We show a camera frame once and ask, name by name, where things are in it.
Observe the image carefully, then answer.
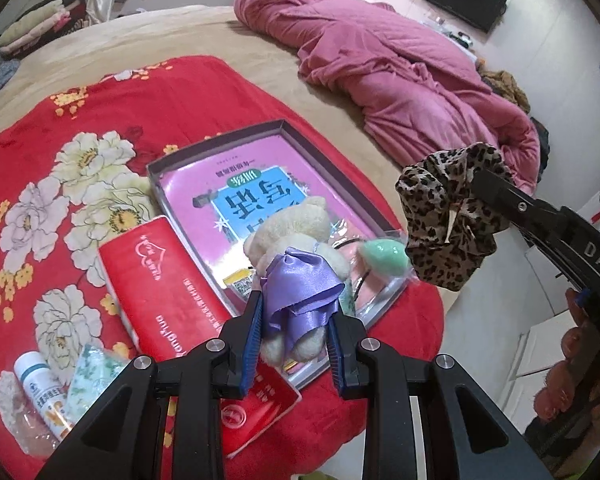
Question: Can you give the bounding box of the green makeup sponge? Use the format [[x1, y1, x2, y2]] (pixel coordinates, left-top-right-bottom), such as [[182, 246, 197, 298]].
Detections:
[[357, 238, 412, 279]]

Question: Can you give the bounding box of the pale floral cloth pack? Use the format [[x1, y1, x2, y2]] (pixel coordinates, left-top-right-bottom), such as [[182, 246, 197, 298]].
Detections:
[[62, 342, 132, 427]]

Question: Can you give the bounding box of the white cabinet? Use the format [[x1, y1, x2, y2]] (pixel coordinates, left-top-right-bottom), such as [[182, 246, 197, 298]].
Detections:
[[510, 244, 582, 382]]

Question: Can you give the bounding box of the person's right hand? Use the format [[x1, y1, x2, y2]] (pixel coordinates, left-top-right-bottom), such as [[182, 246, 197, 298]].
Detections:
[[532, 285, 600, 423]]

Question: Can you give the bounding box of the clear plastic bag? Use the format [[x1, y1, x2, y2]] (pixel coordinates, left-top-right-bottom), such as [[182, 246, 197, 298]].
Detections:
[[2, 385, 67, 459]]

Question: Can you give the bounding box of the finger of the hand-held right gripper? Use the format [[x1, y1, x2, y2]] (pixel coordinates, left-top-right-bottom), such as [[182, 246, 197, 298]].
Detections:
[[472, 167, 572, 234]]

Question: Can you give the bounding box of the dark grey shallow box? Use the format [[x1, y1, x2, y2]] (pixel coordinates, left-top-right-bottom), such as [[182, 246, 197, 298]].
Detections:
[[146, 118, 417, 392]]

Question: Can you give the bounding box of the leopard print scrunchie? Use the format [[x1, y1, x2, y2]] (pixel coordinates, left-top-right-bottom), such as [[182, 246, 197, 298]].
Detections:
[[394, 142, 519, 292]]

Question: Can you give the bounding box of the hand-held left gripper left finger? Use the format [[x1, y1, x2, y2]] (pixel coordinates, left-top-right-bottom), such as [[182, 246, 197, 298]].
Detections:
[[35, 291, 266, 480]]

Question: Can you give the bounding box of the red floral blanket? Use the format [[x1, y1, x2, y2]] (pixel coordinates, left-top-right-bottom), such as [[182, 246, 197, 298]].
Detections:
[[0, 56, 447, 480]]

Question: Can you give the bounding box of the pink and blue book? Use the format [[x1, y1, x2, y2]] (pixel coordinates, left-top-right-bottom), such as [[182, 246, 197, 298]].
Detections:
[[159, 134, 383, 363]]

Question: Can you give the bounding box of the folded clothes pile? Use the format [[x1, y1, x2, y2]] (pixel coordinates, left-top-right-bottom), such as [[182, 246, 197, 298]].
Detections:
[[0, 0, 89, 57]]

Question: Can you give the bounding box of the red tissue pack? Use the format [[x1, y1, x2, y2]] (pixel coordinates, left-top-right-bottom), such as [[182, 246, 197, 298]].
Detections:
[[97, 215, 304, 459]]

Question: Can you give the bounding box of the white supplement bottle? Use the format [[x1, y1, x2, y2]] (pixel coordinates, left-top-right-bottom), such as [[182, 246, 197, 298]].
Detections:
[[13, 351, 77, 444]]

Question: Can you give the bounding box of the beige bed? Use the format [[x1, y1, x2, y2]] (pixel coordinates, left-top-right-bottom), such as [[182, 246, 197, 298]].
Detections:
[[0, 4, 486, 341]]

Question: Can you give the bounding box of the black hair tie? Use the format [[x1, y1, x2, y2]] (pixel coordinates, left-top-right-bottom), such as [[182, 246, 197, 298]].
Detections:
[[330, 239, 381, 307]]

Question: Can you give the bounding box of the teddy bear with purple ribbon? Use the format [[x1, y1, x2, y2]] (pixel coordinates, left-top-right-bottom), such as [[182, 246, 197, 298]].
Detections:
[[242, 195, 354, 367]]

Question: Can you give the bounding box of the pink quilt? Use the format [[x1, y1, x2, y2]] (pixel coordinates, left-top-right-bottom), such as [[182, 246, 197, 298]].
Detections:
[[233, 0, 542, 197]]

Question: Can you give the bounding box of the brown plush garment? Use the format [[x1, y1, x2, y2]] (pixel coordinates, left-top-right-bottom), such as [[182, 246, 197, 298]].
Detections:
[[479, 67, 532, 114]]

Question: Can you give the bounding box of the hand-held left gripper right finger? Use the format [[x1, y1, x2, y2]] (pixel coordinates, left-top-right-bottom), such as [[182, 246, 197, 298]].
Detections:
[[329, 314, 552, 480]]

